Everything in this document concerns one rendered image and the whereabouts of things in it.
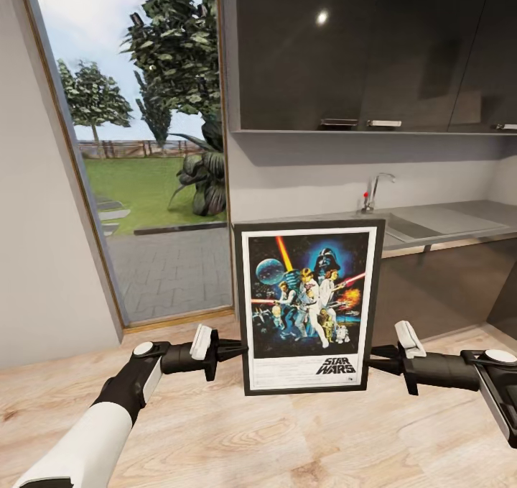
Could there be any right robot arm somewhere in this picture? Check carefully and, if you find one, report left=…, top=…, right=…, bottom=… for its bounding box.
left=363, top=321, right=517, bottom=449

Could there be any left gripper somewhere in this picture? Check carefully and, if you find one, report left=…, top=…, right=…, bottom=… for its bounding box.
left=179, top=329, right=249, bottom=381

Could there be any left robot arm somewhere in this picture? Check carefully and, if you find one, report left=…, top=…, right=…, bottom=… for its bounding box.
left=12, top=324, right=249, bottom=488

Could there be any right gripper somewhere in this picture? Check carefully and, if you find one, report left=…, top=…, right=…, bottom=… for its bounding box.
left=363, top=341, right=452, bottom=396

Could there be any poster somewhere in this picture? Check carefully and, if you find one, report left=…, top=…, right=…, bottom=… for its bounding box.
left=234, top=218, right=386, bottom=396

